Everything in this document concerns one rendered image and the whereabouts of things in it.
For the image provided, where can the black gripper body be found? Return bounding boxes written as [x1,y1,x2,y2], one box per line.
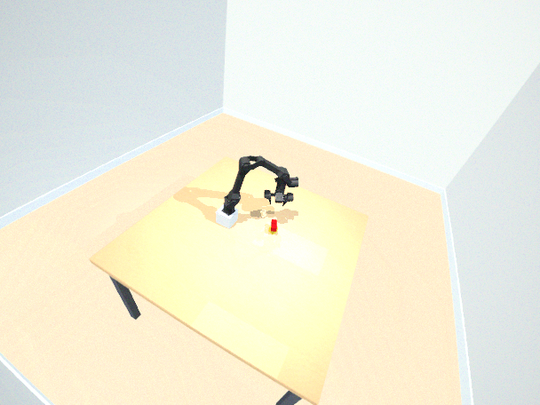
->
[264,188,294,202]

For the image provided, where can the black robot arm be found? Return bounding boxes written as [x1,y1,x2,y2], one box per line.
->
[221,155,299,216]

